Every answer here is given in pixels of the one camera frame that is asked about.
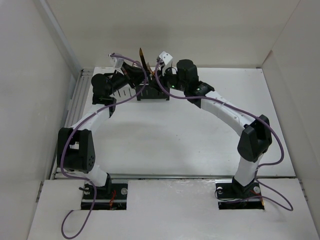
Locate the aluminium rail front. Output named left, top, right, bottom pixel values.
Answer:
left=109, top=173, right=296, bottom=181

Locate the black utensil holder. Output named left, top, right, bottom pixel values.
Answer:
left=134, top=83, right=170, bottom=101

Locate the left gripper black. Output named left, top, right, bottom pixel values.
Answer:
left=107, top=62, right=150, bottom=96

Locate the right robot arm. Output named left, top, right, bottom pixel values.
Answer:
left=153, top=58, right=272, bottom=197

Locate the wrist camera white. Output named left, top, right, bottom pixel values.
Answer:
left=108, top=53, right=124, bottom=70
left=156, top=51, right=173, bottom=76

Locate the aluminium rail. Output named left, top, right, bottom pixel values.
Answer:
left=49, top=68, right=94, bottom=180
left=109, top=173, right=296, bottom=181

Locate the purple cable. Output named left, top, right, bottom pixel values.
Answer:
left=60, top=52, right=149, bottom=238
left=154, top=59, right=294, bottom=212

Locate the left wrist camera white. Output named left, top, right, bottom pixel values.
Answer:
left=108, top=53, right=124, bottom=70

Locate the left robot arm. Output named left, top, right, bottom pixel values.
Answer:
left=57, top=57, right=150, bottom=199

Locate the aluminium rail left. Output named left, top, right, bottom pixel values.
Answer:
left=49, top=68, right=94, bottom=180

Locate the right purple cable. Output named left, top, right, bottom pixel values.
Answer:
left=154, top=59, right=294, bottom=212

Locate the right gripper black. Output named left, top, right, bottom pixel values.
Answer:
left=148, top=65, right=188, bottom=94

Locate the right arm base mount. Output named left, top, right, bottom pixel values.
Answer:
left=214, top=181, right=265, bottom=210

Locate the white utensil holder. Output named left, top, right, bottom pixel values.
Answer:
left=110, top=85, right=136, bottom=101

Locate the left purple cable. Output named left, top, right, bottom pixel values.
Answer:
left=60, top=52, right=149, bottom=238

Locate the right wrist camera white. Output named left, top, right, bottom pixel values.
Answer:
left=156, top=51, right=173, bottom=76

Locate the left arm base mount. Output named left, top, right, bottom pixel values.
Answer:
left=79, top=180, right=129, bottom=211

